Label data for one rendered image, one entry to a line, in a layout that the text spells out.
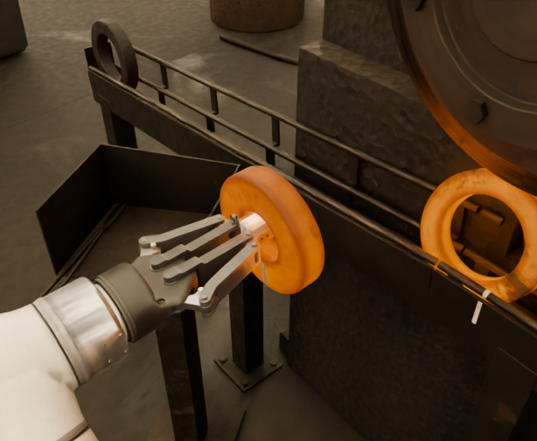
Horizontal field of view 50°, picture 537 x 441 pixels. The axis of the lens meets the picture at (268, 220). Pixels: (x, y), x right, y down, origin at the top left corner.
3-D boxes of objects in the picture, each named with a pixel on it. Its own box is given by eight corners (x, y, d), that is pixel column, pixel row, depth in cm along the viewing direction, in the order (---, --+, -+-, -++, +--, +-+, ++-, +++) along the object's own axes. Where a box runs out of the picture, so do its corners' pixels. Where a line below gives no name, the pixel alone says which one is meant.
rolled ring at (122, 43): (118, 28, 133) (131, 24, 134) (83, 13, 145) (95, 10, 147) (133, 103, 143) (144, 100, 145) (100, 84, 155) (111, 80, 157)
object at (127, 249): (150, 387, 148) (100, 143, 103) (249, 410, 143) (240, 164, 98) (113, 459, 133) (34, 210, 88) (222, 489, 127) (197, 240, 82)
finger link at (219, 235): (161, 294, 61) (154, 286, 62) (243, 243, 66) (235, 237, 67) (155, 268, 59) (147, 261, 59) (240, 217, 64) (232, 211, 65)
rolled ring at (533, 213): (560, 178, 68) (570, 175, 71) (422, 162, 82) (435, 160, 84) (541, 324, 73) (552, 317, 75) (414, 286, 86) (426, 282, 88)
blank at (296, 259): (231, 146, 69) (208, 157, 67) (322, 192, 59) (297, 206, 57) (248, 248, 78) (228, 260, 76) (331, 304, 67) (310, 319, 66)
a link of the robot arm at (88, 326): (89, 403, 54) (144, 367, 57) (63, 343, 48) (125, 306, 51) (49, 345, 60) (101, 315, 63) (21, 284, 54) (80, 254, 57)
